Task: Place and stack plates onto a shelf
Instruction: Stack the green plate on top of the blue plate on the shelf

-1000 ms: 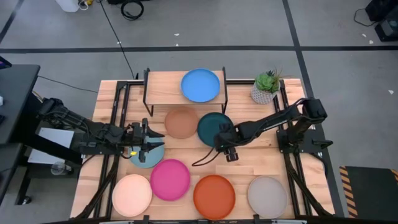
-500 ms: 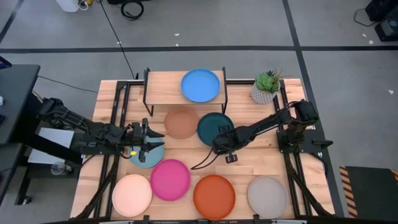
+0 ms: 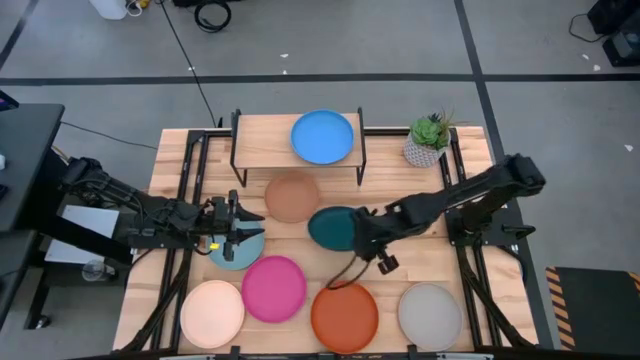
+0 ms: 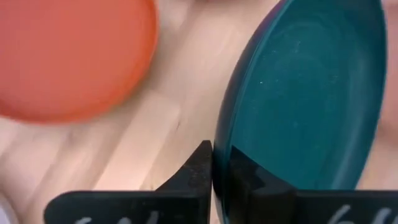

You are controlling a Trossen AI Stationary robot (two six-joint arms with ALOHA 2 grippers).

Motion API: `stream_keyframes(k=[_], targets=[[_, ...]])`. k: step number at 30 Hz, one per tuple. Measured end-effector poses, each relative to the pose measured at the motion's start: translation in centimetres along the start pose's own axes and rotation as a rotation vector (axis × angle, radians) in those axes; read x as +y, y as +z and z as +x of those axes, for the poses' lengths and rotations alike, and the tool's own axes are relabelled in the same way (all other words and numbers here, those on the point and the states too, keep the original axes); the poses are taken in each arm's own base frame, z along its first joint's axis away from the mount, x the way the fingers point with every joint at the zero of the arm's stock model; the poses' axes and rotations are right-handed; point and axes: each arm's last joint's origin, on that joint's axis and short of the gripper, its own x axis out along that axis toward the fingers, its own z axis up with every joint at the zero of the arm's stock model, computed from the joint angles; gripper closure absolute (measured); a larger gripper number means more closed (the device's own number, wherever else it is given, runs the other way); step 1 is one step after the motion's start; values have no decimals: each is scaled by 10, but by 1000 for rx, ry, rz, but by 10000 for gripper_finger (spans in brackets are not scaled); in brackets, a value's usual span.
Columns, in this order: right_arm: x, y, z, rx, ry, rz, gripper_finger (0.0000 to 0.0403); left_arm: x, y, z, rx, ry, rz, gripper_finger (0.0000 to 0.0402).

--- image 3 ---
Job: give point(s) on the light blue plate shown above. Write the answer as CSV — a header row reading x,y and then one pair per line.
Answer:
x,y
248,257

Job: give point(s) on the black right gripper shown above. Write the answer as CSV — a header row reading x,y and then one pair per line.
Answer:
x,y
372,232

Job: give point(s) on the brown plate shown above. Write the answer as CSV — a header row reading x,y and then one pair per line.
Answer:
x,y
291,197

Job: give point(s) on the white board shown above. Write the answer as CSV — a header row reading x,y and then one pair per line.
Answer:
x,y
87,222

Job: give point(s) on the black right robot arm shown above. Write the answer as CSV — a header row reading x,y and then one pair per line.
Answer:
x,y
450,200

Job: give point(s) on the grey plate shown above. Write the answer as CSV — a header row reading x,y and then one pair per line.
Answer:
x,y
430,316

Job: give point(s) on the clear glass jar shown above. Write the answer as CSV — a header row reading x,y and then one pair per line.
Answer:
x,y
95,271

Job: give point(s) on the pink plate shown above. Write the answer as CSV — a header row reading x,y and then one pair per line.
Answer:
x,y
274,289

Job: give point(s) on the wooden shelf with black legs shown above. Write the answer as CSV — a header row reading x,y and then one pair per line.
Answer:
x,y
260,142

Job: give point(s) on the succulent in white patterned pot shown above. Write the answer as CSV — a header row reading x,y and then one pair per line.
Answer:
x,y
425,136

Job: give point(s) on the black desk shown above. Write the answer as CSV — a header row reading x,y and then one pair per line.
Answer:
x,y
27,160

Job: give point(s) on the dark teal plate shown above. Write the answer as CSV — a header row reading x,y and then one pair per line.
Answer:
x,y
330,230

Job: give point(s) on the orange plate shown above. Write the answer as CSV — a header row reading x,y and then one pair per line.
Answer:
x,y
345,320

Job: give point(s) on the black mat with hazard stripes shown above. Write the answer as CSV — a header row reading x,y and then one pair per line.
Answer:
x,y
595,305

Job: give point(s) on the black equipment box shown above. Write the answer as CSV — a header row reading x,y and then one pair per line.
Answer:
x,y
612,15
622,50

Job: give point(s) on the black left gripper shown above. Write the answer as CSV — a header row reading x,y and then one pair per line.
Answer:
x,y
230,220

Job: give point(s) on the white container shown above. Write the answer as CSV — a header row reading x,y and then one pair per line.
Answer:
x,y
107,7

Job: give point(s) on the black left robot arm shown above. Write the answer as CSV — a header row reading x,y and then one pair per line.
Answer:
x,y
150,210

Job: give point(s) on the peach plate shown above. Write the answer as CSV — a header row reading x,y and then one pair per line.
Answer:
x,y
212,314

